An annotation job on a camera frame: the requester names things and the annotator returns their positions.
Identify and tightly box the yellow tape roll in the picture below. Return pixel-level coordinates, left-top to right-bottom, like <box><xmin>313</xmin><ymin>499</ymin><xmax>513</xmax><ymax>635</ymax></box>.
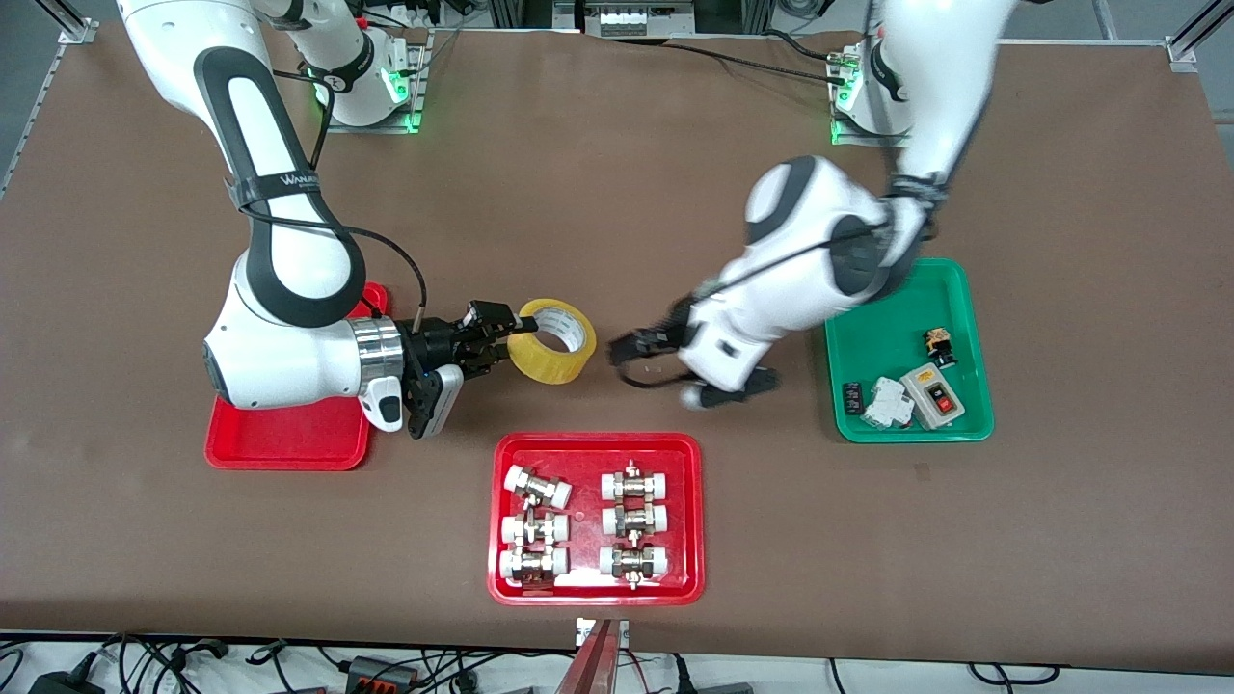
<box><xmin>506</xmin><ymin>298</ymin><xmax>597</xmax><ymax>385</ymax></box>

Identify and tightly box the red tray holding fittings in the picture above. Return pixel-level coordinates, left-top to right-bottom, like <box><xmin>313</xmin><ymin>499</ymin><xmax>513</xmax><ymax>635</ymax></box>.
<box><xmin>487</xmin><ymin>433</ymin><xmax>706</xmax><ymax>606</ymax></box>

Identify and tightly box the empty red plastic tray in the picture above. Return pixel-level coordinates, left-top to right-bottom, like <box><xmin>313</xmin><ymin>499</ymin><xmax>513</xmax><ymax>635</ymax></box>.
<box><xmin>204</xmin><ymin>281</ymin><xmax>390</xmax><ymax>471</ymax></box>

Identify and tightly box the green plastic tray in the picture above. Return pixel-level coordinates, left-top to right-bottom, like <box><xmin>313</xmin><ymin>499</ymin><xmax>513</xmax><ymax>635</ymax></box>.
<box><xmin>824</xmin><ymin>258</ymin><xmax>995</xmax><ymax>443</ymax></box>

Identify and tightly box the white metal pipe fitting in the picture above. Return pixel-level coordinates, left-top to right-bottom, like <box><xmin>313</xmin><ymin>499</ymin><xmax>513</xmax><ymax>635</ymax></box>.
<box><xmin>499</xmin><ymin>546</ymin><xmax>570</xmax><ymax>587</ymax></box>
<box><xmin>599</xmin><ymin>544</ymin><xmax>670</xmax><ymax>589</ymax></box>
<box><xmin>504</xmin><ymin>466</ymin><xmax>573</xmax><ymax>509</ymax></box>
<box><xmin>602</xmin><ymin>461</ymin><xmax>670</xmax><ymax>502</ymax></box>
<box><xmin>602</xmin><ymin>504</ymin><xmax>669</xmax><ymax>538</ymax></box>
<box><xmin>501</xmin><ymin>513</ymin><xmax>570</xmax><ymax>547</ymax></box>

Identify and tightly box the brown table mat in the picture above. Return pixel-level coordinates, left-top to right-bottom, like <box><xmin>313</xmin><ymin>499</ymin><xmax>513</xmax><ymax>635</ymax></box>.
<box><xmin>0</xmin><ymin>21</ymin><xmax>1234</xmax><ymax>671</ymax></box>

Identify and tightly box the white circuit breaker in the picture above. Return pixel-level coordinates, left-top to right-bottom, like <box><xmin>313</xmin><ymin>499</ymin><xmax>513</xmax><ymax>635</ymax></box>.
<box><xmin>861</xmin><ymin>377</ymin><xmax>915</xmax><ymax>431</ymax></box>

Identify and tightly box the grey power strip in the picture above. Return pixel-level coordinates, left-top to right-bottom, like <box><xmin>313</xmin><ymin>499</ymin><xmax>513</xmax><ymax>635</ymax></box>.
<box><xmin>598</xmin><ymin>8</ymin><xmax>695</xmax><ymax>38</ymax></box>

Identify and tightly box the red metal beam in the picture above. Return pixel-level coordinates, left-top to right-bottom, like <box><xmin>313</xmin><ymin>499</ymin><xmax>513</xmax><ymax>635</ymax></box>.
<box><xmin>554</xmin><ymin>620</ymin><xmax>620</xmax><ymax>694</ymax></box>

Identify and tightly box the black power adapter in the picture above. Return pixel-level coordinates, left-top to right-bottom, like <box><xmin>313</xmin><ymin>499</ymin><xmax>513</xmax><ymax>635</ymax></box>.
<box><xmin>29</xmin><ymin>670</ymin><xmax>107</xmax><ymax>694</ymax></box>

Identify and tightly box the aluminium corner strut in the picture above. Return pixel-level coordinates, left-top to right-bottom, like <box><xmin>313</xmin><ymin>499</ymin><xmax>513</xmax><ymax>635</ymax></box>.
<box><xmin>1165</xmin><ymin>0</ymin><xmax>1234</xmax><ymax>73</ymax></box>

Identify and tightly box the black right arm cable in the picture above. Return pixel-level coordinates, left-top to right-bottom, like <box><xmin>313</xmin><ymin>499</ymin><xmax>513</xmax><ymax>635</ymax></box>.
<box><xmin>255</xmin><ymin>58</ymin><xmax>430</xmax><ymax>334</ymax></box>

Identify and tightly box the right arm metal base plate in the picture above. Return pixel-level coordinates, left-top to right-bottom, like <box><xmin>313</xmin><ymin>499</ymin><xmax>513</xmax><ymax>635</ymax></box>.
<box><xmin>321</xmin><ymin>29</ymin><xmax>430</xmax><ymax>134</ymax></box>

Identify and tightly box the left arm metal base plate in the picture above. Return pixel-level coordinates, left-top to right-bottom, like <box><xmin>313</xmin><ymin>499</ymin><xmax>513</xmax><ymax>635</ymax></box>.
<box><xmin>831</xmin><ymin>48</ymin><xmax>907</xmax><ymax>148</ymax></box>

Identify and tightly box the grey switch box red button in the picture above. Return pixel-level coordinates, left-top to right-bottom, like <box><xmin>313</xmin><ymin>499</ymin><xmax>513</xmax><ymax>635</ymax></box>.
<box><xmin>900</xmin><ymin>366</ymin><xmax>967</xmax><ymax>431</ymax></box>

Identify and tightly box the thin black table cable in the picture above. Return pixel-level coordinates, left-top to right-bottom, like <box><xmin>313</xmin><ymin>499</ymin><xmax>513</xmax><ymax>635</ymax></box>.
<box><xmin>665</xmin><ymin>34</ymin><xmax>859</xmax><ymax>83</ymax></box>

